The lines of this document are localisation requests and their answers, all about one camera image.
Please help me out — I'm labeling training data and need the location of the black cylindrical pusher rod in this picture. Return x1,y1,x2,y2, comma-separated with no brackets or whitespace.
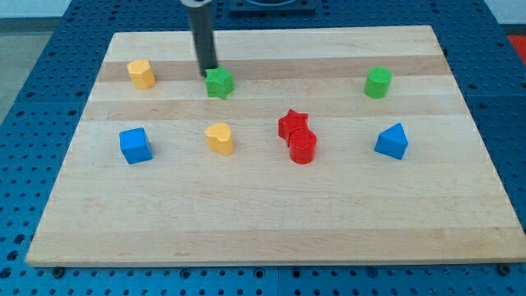
181,0,219,77

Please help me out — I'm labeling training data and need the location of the green star block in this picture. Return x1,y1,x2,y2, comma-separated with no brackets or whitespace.
205,66,235,99

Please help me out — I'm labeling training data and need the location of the red star block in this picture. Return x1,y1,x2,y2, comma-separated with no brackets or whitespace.
278,109,309,146

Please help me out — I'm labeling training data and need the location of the blue triangle block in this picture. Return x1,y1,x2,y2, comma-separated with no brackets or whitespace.
374,123,408,160

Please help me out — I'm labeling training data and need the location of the yellow hexagon block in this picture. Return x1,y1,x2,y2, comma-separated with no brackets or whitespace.
127,59,156,90

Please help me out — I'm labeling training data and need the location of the yellow heart block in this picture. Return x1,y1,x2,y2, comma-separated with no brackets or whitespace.
205,123,233,156

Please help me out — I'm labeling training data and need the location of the blue cube block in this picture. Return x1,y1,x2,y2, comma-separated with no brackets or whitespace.
119,127,153,164

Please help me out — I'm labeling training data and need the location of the red cylinder block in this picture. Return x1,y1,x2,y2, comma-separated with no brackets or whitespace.
288,129,317,164

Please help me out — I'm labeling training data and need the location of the green cylinder block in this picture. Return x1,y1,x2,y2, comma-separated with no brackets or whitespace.
364,67,392,99

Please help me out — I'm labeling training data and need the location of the wooden board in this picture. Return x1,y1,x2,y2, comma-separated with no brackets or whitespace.
26,25,525,267

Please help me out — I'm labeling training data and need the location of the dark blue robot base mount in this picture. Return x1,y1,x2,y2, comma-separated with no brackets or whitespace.
228,0,317,15

